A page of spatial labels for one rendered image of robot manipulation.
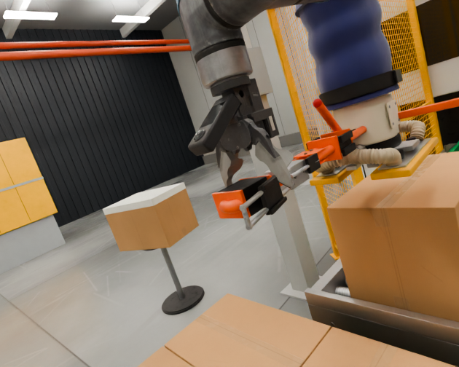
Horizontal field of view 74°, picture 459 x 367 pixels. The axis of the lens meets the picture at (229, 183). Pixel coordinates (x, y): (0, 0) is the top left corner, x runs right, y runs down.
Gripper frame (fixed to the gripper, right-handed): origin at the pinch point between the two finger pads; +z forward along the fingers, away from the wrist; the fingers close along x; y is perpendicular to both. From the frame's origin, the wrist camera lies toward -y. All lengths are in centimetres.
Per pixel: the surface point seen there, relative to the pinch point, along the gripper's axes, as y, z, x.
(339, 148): 30.0, 0.2, -2.6
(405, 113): 62, 0, -9
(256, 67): 129, -43, 87
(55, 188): 239, 4, 1057
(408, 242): 55, 39, -4
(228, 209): -6.9, 0.1, 0.7
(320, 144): 29.8, -1.5, 1.7
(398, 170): 42.3, 11.1, -10.2
